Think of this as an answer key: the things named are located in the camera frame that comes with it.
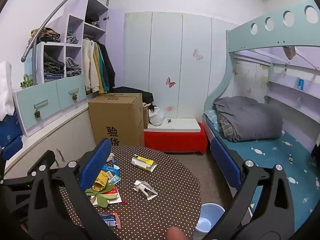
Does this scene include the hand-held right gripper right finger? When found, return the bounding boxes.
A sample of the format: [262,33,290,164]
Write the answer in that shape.
[211,137,297,240]

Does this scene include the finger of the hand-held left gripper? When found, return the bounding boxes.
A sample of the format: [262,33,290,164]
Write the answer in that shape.
[0,138,24,163]
[15,149,56,183]

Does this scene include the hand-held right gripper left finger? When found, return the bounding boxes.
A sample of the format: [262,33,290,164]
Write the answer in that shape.
[27,137,118,240]

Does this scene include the blue snack packet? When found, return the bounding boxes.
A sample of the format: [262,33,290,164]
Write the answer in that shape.
[102,164,120,178]

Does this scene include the yellow orange packet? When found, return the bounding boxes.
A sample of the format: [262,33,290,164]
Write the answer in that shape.
[92,171,110,193]

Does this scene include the teal drink pouch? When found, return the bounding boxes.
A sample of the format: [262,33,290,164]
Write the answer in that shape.
[108,174,122,185]

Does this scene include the green leaf shaped item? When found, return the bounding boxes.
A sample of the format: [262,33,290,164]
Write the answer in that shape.
[85,184,114,208]

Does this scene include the red white booklet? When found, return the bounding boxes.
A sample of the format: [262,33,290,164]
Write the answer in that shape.
[91,186,122,207]

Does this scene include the red string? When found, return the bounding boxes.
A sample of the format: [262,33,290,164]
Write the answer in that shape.
[106,199,128,215]

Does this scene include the yellow white cardboard box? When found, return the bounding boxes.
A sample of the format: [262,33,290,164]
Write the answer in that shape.
[132,154,157,172]

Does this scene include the white wrapper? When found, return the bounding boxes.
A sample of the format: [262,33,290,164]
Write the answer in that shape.
[133,179,158,201]

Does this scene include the blue red-edged packet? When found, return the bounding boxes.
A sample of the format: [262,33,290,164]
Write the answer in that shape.
[99,212,122,229]

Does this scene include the blue plastic bin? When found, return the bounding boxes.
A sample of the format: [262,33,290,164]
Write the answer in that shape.
[195,203,225,233]

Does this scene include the person's right hand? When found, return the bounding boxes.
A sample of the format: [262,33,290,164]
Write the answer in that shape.
[166,226,192,240]

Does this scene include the beige low cabinet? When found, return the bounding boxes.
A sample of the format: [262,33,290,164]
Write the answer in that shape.
[4,110,97,178]

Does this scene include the blue storage box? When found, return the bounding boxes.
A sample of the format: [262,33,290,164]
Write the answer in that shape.
[0,114,23,149]

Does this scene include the plaid blanket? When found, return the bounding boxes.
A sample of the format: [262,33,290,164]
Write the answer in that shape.
[219,114,237,140]

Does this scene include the wide teal drawer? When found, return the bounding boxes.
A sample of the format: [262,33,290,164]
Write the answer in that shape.
[13,81,62,130]

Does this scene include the blue checked pillow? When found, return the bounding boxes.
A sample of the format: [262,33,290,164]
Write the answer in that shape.
[204,109,222,132]

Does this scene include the large brown cardboard box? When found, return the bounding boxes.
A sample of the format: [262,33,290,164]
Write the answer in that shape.
[88,93,145,147]

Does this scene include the grey quilt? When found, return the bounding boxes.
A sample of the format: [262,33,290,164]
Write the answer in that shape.
[213,96,283,142]

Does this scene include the teal fish print bedsheet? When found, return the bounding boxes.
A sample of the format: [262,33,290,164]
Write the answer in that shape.
[215,130,320,232]

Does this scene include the red storage bench white top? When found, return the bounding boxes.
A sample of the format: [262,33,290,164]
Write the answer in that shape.
[144,118,208,155]

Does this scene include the narrow teal drawer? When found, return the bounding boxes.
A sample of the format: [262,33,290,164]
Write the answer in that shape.
[56,74,87,110]

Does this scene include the green hair clip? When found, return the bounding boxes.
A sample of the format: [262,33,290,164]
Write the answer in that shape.
[20,73,34,89]

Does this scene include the white plastic bag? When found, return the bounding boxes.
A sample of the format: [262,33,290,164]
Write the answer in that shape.
[149,106,165,127]

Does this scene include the brown polka dot tablecloth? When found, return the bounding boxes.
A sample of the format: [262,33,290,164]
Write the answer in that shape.
[59,145,202,240]

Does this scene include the yellow hanging garment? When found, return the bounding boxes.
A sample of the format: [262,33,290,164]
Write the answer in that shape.
[94,41,105,93]

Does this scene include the black bag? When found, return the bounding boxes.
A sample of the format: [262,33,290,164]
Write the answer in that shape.
[110,86,154,107]

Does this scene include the green hanging garment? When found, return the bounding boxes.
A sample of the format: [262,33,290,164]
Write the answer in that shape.
[98,44,110,92]

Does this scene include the dark folded clothes pile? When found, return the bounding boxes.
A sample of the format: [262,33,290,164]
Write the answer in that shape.
[44,52,65,82]

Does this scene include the grey blue clothes pile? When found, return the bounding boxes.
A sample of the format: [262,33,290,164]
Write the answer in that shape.
[65,57,82,77]

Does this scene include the cream hanging jacket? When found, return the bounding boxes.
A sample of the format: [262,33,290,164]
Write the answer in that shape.
[82,39,99,94]

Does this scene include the grey metal railing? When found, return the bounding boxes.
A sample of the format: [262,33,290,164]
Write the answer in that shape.
[21,0,114,85]

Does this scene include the grey folded jeans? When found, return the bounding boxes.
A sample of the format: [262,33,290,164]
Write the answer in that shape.
[66,31,78,44]

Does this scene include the olive folded clothes pile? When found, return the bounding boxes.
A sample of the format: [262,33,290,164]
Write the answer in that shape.
[27,27,61,44]

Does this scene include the brown hanging cloth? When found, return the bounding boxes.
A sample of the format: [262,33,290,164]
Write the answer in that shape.
[282,45,297,60]

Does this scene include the purple white shelf unit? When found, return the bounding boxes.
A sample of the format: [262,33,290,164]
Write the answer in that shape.
[24,0,125,93]

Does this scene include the white wardrobe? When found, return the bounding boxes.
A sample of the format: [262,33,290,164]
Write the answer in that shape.
[124,12,240,120]

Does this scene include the black folded clothes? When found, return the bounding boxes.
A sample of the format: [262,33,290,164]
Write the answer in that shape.
[85,12,101,28]

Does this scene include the metal cabinet handle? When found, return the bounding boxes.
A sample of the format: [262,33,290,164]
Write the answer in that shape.
[56,148,65,167]

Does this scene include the teal bunk bed frame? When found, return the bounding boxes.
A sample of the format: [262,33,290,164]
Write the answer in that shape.
[203,0,320,233]

